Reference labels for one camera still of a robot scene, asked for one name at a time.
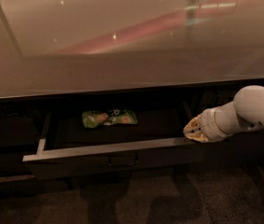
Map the green snack bag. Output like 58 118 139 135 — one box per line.
81 109 138 129

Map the dark left drawer column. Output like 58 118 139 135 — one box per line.
0 118 42 198

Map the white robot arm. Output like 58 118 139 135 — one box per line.
183 86 264 143

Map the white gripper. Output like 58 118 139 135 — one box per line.
183 106 230 143

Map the dark top drawer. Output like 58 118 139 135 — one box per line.
23 108 203 179

